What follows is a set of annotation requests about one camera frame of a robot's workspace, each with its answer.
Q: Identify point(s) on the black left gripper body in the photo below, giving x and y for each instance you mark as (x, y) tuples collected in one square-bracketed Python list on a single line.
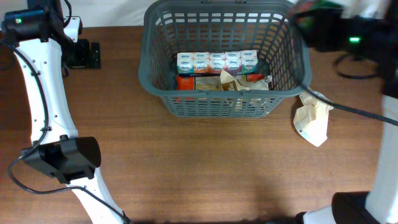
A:
[(81, 55)]

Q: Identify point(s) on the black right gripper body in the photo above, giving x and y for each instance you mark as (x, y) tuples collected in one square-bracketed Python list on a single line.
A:
[(302, 20)]

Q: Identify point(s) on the cream plastic bag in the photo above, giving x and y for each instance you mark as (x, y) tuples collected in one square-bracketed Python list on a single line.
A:
[(311, 119)]

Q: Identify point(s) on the orange spaghetti packet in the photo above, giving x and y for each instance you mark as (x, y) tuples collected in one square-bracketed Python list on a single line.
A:
[(186, 83)]

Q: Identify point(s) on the multicolour tissue pocket pack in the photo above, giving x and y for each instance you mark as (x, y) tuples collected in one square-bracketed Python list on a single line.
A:
[(211, 64)]

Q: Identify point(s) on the brown white snack bag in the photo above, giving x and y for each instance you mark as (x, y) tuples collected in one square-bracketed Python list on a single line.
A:
[(227, 82)]

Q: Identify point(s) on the green lidded small jar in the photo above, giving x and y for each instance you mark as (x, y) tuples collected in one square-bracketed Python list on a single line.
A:
[(306, 11)]

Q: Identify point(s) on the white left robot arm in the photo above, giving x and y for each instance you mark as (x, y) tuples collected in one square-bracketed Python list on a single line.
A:
[(47, 44)]

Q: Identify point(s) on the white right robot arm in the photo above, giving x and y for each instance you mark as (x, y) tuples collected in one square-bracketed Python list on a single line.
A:
[(368, 30)]

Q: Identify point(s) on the grey plastic mesh basket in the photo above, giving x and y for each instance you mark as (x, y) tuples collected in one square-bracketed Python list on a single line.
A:
[(171, 27)]

